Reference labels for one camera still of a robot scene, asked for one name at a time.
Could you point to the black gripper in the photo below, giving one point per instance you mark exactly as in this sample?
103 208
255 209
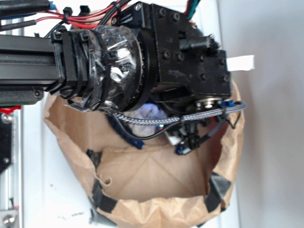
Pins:
182 67

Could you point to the white paper ball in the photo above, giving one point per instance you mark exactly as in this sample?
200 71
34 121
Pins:
147 111

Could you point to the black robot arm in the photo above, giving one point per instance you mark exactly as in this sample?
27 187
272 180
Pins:
94 68

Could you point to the white paper label tab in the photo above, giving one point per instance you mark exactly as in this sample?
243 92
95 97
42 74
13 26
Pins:
241 63

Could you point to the brown paper bag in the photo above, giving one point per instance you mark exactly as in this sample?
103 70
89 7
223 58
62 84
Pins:
181 176

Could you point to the black mounting plate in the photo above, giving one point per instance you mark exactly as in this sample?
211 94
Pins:
5 141

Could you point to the aluminium frame rail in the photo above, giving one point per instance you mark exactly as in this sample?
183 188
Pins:
11 200

